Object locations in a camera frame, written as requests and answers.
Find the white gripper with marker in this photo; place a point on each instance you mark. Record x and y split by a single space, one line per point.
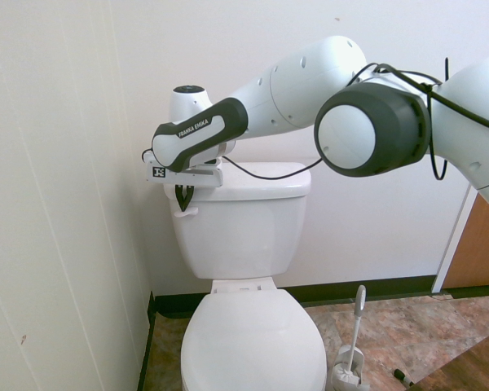
199 177

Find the white flush lever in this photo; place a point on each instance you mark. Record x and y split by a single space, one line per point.
189 212

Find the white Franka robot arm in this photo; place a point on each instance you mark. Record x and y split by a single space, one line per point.
301 93

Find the white toilet tank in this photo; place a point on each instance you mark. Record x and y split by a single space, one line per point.
236 236

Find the white toilet tank lid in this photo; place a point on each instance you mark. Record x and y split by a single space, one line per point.
265 187

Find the white toilet seat lid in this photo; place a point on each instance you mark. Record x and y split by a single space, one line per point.
252 342

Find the white toilet brush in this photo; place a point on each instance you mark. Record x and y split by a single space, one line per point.
356 326

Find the white toilet brush holder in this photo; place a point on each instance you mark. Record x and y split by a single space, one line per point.
342 366

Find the small black marker pen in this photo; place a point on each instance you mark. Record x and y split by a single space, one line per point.
402 376

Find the brown wooden door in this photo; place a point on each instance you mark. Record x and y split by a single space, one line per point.
477 248

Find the white door frame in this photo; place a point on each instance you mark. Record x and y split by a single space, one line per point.
454 240

